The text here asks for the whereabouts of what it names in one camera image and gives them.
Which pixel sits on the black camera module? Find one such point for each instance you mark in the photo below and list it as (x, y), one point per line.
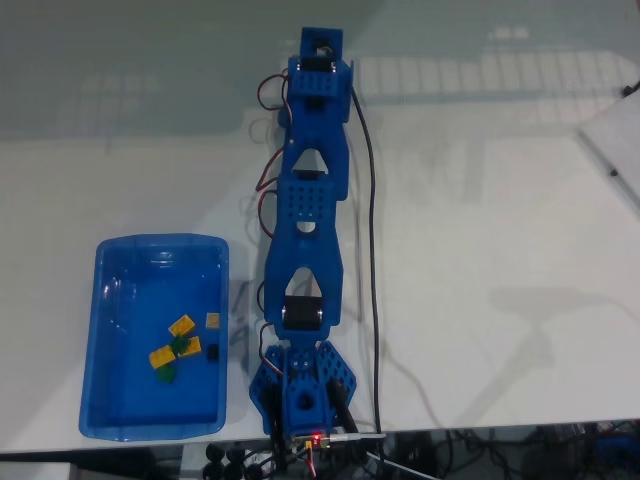
(324, 50)

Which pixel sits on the tan lego brick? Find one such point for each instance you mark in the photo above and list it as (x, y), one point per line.
(213, 320)

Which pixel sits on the blue plastic bin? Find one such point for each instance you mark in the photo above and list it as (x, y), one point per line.
(150, 400)

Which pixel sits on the black clamp knob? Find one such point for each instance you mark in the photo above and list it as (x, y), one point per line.
(234, 456)
(214, 454)

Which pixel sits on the blue object under table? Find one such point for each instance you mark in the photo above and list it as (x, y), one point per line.
(617, 445)

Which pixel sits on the black lego brick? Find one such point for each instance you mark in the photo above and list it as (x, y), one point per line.
(213, 352)

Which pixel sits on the green lego brick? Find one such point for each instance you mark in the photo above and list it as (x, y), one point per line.
(166, 374)
(178, 344)

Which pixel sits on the white board panel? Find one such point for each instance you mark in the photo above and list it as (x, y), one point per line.
(620, 135)

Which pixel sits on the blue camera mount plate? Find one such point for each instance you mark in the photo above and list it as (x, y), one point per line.
(306, 40)

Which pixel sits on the motor controller board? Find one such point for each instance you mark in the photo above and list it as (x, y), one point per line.
(315, 440)

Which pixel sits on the yellow lego brick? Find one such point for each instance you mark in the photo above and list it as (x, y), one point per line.
(181, 325)
(161, 357)
(192, 346)

